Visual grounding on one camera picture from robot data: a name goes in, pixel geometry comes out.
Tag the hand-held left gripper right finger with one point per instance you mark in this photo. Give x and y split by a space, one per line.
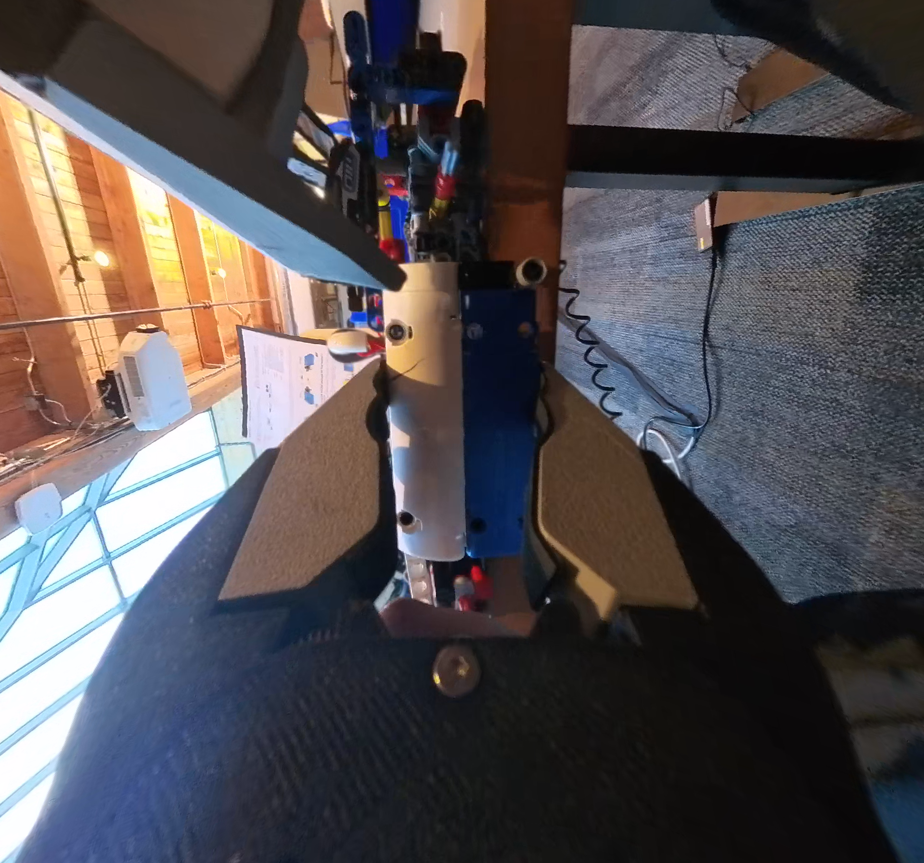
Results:
606 509

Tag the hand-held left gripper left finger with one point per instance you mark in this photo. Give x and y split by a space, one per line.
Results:
317 502

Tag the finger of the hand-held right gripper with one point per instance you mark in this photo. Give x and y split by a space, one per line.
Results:
216 177

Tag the toy brick car model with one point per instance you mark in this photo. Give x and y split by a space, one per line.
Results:
498 408

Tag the black desk leg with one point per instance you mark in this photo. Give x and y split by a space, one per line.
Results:
722 155
650 7

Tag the white illustrated leaflet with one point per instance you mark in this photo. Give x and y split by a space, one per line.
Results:
281 386

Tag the thin metal rod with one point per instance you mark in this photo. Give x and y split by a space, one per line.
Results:
108 316

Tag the large grid window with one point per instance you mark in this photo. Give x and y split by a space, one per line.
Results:
72 588

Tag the brown cardboard box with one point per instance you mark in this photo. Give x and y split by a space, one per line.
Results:
758 207

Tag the cardboard piece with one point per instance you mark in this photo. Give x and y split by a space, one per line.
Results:
779 83

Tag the white wall device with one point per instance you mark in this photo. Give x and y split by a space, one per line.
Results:
155 379

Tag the small white wall sensor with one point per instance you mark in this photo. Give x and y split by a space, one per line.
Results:
40 508

